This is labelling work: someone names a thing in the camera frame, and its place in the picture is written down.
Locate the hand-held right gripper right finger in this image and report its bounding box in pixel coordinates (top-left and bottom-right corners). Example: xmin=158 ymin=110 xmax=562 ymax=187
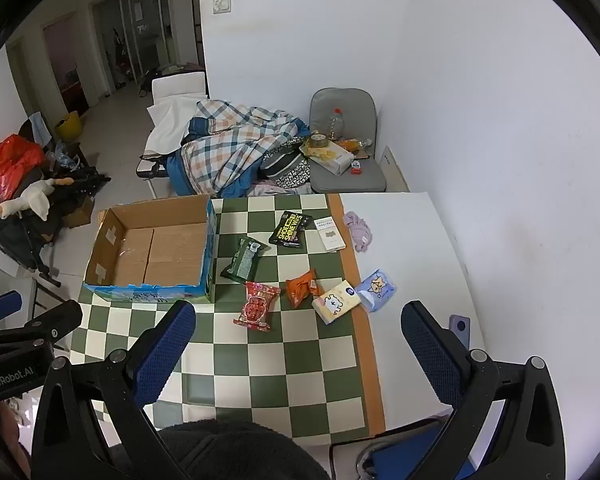
xmin=400 ymin=301 xmax=566 ymax=480

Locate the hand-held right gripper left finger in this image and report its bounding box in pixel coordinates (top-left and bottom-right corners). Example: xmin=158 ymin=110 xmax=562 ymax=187
xmin=30 ymin=300 xmax=198 ymax=480

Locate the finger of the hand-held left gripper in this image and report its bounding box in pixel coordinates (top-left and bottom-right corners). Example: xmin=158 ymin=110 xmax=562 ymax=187
xmin=0 ymin=290 xmax=24 ymax=329
xmin=0 ymin=300 xmax=84 ymax=347

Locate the purple towel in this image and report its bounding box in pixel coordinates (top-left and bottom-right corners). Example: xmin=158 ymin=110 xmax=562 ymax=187
xmin=341 ymin=211 xmax=376 ymax=254

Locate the white tissue box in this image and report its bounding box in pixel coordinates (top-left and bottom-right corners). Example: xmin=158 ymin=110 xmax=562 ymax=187
xmin=312 ymin=217 xmax=347 ymax=254

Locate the person's left forearm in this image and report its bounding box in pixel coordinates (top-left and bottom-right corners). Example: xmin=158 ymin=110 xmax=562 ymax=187
xmin=0 ymin=400 xmax=33 ymax=480

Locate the purple phone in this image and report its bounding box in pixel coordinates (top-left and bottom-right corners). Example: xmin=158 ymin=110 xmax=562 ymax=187
xmin=449 ymin=315 xmax=471 ymax=349

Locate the black folding cart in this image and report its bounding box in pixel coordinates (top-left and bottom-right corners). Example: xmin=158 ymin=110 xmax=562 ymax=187
xmin=0 ymin=160 xmax=112 ymax=288

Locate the blue cat tissue pack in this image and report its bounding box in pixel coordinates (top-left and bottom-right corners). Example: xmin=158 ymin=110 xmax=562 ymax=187
xmin=354 ymin=268 xmax=397 ymax=313

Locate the blue chair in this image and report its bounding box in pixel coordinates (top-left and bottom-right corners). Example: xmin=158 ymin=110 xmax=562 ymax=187
xmin=330 ymin=415 xmax=481 ymax=480

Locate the red snack packet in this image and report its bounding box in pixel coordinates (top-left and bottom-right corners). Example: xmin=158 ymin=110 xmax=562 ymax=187
xmin=232 ymin=281 xmax=282 ymax=332

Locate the white cartoon tissue pack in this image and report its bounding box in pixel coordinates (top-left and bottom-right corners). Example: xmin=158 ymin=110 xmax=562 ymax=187
xmin=311 ymin=280 xmax=357 ymax=326

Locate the small brown cardboard box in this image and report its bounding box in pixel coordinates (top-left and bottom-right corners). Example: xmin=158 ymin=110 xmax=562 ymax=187
xmin=62 ymin=195 xmax=94 ymax=228

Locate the green checkered tablecloth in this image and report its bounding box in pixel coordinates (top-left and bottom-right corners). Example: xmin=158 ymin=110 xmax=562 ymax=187
xmin=70 ymin=192 xmax=386 ymax=446

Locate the white goose plush toy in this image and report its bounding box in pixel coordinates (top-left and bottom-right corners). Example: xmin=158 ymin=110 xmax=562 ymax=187
xmin=0 ymin=177 xmax=76 ymax=221

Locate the dark fuzzy clothing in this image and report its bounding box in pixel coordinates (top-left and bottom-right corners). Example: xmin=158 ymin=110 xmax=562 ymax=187
xmin=110 ymin=422 xmax=331 ymax=480

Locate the green wipes packet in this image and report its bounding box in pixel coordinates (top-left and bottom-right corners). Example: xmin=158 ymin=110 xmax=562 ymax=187
xmin=220 ymin=236 xmax=272 ymax=282

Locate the red plastic bag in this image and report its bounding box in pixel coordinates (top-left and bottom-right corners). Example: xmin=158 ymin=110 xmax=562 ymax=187
xmin=0 ymin=134 xmax=46 ymax=201

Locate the orange snack packet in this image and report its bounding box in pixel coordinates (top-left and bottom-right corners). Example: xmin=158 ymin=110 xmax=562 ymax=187
xmin=285 ymin=269 xmax=322 ymax=309

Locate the black wipes packet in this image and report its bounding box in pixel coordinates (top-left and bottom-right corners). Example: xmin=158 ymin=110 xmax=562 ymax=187
xmin=269 ymin=210 xmax=314 ymax=249

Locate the white board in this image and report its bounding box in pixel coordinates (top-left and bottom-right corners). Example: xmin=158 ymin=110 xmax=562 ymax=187
xmin=377 ymin=145 xmax=411 ymax=193

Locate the yellow bucket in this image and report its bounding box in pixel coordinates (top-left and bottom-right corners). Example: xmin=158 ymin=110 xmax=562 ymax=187
xmin=55 ymin=111 xmax=84 ymax=142

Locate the pink cloth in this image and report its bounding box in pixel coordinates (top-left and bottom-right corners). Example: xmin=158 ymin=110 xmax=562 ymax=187
xmin=250 ymin=182 xmax=313 ymax=197

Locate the plaid blanket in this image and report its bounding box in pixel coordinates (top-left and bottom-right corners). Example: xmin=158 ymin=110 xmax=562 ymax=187
xmin=167 ymin=100 xmax=311 ymax=198

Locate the white yellow tissue pack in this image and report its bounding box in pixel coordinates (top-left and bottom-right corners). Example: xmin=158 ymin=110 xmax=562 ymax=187
xmin=300 ymin=139 xmax=356 ymax=176

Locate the black white patterned cloth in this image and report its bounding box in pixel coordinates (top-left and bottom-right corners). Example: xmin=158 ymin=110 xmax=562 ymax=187
xmin=257 ymin=135 xmax=314 ymax=191

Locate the clear plastic bottle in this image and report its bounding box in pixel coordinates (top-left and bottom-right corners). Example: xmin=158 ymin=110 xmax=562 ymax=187
xmin=327 ymin=107 xmax=347 ymax=141

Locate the grey padded chair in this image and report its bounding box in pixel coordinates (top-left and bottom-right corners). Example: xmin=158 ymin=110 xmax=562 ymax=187
xmin=307 ymin=87 xmax=387 ymax=195

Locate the glass sliding door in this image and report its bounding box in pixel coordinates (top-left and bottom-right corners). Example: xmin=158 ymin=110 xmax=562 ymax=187
xmin=90 ymin=0 xmax=176 ymax=96

